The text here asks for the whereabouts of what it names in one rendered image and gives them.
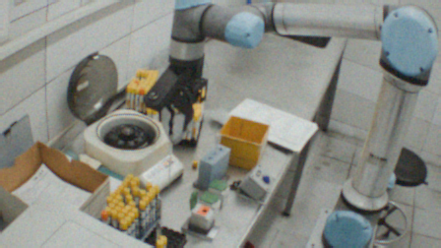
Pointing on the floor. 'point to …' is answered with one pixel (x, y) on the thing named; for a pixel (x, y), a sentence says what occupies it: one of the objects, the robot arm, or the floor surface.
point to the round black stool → (410, 166)
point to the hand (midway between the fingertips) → (171, 140)
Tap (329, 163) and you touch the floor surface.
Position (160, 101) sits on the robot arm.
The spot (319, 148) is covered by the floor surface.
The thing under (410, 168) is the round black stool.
